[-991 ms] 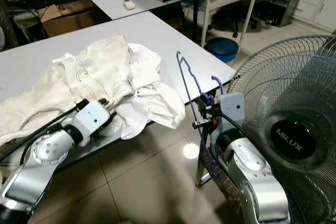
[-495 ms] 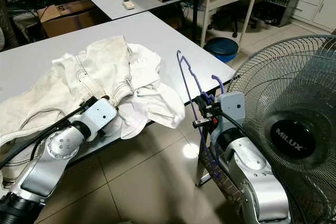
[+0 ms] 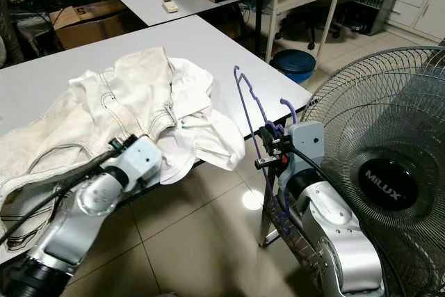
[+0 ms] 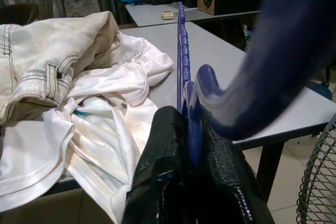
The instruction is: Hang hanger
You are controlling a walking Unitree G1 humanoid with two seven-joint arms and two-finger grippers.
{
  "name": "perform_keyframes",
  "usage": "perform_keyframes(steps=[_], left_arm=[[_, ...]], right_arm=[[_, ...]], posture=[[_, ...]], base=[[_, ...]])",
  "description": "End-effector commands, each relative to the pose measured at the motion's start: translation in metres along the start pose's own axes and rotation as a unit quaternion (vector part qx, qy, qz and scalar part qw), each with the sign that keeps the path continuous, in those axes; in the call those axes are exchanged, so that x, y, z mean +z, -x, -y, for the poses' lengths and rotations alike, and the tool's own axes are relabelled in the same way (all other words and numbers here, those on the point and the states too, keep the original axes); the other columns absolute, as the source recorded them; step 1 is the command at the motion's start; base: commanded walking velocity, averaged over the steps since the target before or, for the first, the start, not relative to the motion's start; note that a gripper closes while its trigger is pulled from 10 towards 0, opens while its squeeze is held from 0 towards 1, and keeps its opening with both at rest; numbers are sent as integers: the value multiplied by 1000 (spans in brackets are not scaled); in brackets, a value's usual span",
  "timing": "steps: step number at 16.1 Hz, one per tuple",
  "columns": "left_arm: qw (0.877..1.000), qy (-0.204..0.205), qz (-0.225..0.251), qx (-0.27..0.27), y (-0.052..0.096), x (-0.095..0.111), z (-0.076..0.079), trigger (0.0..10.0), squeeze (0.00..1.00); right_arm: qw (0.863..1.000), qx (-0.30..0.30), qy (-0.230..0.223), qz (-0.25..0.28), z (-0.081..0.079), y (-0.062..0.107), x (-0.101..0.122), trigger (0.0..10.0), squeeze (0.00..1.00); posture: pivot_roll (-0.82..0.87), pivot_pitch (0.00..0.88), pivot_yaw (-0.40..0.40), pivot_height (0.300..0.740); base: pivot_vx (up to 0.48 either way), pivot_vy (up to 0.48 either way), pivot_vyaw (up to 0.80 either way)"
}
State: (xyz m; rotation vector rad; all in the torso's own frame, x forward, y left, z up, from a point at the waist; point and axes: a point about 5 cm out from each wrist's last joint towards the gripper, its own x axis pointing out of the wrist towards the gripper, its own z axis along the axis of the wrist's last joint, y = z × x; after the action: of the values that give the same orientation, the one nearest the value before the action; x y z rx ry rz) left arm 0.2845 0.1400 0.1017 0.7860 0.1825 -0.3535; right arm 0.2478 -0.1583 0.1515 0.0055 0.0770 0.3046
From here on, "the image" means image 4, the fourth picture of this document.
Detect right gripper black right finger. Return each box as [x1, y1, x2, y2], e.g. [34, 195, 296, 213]
[196, 120, 274, 224]

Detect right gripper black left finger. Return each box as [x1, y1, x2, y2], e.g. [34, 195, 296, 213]
[123, 105, 200, 224]

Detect white t-shirt colour print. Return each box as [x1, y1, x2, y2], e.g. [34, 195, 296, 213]
[0, 31, 176, 224]

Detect purple plastic hanger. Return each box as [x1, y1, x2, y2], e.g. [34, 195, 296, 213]
[175, 0, 336, 168]

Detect grey side table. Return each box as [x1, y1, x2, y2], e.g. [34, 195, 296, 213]
[125, 1, 263, 28]

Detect cream jeans dark stitching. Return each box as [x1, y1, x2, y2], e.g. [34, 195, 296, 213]
[0, 10, 121, 126]

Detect dark brown armchair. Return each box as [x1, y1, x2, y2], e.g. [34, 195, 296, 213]
[0, 3, 40, 25]

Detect grey fan wire guard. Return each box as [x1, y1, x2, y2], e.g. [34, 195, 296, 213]
[296, 113, 336, 224]

